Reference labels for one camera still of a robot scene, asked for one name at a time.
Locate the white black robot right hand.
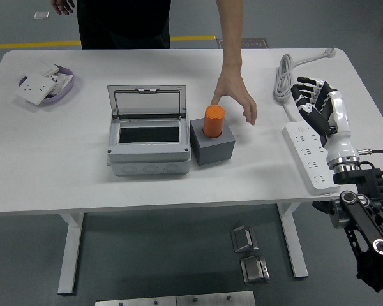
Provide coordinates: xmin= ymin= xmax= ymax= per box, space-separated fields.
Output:
xmin=290 ymin=76 xmax=361 ymax=166

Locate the person's left hand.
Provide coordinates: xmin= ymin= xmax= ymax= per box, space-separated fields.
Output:
xmin=209 ymin=65 xmax=258 ymax=126

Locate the person's right hand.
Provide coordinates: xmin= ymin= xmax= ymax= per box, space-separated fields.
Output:
xmin=50 ymin=0 xmax=76 ymax=16

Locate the orange cylinder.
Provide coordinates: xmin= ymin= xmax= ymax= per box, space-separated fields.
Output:
xmin=202 ymin=105 xmax=227 ymax=140

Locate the grey electrical box with lid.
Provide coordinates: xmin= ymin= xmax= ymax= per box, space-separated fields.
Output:
xmin=106 ymin=84 xmax=192 ymax=176

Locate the grey cube with round hole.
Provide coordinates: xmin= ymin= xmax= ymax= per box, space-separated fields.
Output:
xmin=189 ymin=117 xmax=236 ymax=166

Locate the person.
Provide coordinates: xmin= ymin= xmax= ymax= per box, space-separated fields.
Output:
xmin=76 ymin=0 xmax=172 ymax=50

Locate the white printed socket panel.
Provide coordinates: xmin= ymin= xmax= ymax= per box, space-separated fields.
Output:
xmin=46 ymin=72 xmax=74 ymax=96

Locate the purple oval tray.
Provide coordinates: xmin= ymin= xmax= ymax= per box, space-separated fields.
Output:
xmin=18 ymin=65 xmax=75 ymax=105

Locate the white table leg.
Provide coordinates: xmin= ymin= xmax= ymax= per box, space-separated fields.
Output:
xmin=276 ymin=203 xmax=309 ymax=278
xmin=57 ymin=212 xmax=85 ymax=295

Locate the small metal clamp block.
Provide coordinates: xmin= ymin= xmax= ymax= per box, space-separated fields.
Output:
xmin=230 ymin=224 xmax=259 ymax=254
xmin=239 ymin=254 xmax=271 ymax=284

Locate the white power cable with plug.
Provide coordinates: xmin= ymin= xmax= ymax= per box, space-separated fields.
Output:
xmin=273 ymin=47 xmax=338 ymax=124

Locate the white wall switch panel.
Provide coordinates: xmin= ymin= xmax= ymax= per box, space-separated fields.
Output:
xmin=28 ymin=59 xmax=60 ymax=77

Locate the white wall socket panel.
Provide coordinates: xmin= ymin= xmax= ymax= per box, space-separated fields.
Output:
xmin=14 ymin=72 xmax=56 ymax=106

